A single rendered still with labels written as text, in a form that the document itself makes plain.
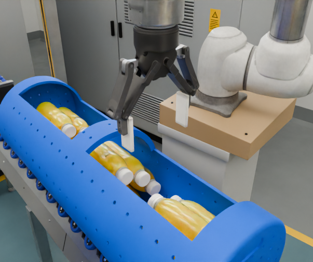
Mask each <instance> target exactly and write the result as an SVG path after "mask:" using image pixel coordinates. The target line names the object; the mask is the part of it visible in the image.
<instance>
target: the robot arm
mask: <svg viewBox="0 0 313 262"><path fill-rule="evenodd" d="M312 1H313V0H275V5H274V11H273V17H272V21H271V26H270V31H269V32H268V33H266V34H265V35H264V36H263V37H262V38H261V40H260V43H259V45H258V46H254V45H252V44H250V43H248V42H247V37H246V36H245V35H244V34H243V32H241V31H240V30H238V29H237V28H235V27H218V28H215V29H213V30H212V31H211V32H210V33H209V35H208V36H207V38H206V39H205V41H204V43H203V45H202V47H201V50H200V54H199V59H198V70H197V76H196V74H195V71H194V68H193V65H192V62H191V60H190V54H189V47H188V46H185V45H182V44H179V26H178V24H179V23H181V22H182V21H183V20H184V6H185V0H128V18H129V21H130V22H131V23H133V24H135V25H134V26H133V43H134V47H135V50H136V55H135V59H131V60H126V59H124V58H121V59H120V61H119V73H118V76H117V79H116V82H115V85H114V88H113V91H112V94H111V97H110V100H109V103H108V106H107V109H106V115H108V116H109V117H111V118H112V119H114V120H116V121H117V130H118V132H119V133H120V134H121V144H122V146H123V147H124V148H126V149H127V150H128V151H130V152H133V151H134V138H133V118H132V117H131V116H130V114H131V112H132V110H133V108H134V107H135V105H136V103H137V101H138V100H139V98H140V96H141V95H142V93H143V91H144V89H145V87H146V86H148V85H149V84H150V83H151V81H154V80H157V79H158V78H160V77H166V76H169V78H170V79H171V80H172V81H173V83H174V84H175V85H176V86H177V87H178V89H179V90H180V91H181V92H180V91H177V92H176V117H175V122H176V123H178V124H180V125H181V126H183V127H187V125H188V108H189V107H190V106H195V107H198V108H201V109H204V110H207V111H210V112H213V113H216V114H219V115H221V116H222V117H225V118H228V117H231V114H232V112H233V111H234V110H235V109H236V108H237V107H238V106H239V105H240V103H241V102H242V101H244V100H246V99H247V96H248V95H247V94H246V93H242V92H239V91H241V90H245V91H249V92H252V93H255V94H259V95H264V96H269V97H275V98H284V99H292V98H300V97H305V96H307V95H309V94H311V93H312V92H313V55H312V54H310V42H309V40H308V38H307V37H306V35H305V34H304V33H305V29H306V25H307V21H308V17H309V13H310V9H311V5H312ZM175 59H177V61H178V64H179V66H180V69H181V71H182V74H183V77H184V78H183V77H182V75H181V74H180V73H179V70H178V69H177V67H176V66H175V65H174V61H175ZM136 68H137V69H136ZM135 69H136V70H135ZM141 75H143V76H144V77H145V78H141ZM123 110H124V111H123Z"/></svg>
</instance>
